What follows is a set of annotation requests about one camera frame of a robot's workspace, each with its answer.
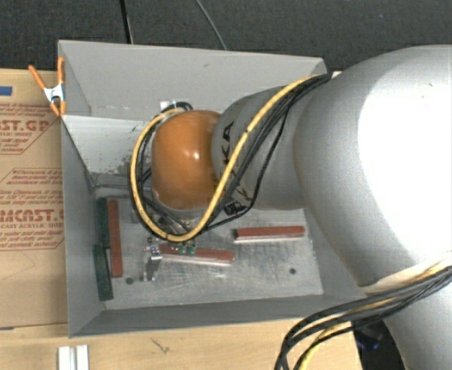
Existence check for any dark green flat block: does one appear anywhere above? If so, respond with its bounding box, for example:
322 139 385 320
93 244 115 301
96 197 112 249

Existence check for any grey metal bin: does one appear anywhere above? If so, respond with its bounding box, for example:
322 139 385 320
57 39 367 339

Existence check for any brown cardboard board red print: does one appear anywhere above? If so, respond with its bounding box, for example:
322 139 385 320
0 66 69 331

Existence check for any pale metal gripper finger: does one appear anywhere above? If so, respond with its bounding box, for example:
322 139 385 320
142 245 164 283

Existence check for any red-brown flat block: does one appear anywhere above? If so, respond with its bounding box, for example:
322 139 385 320
231 225 306 244
106 199 124 278
157 243 236 267

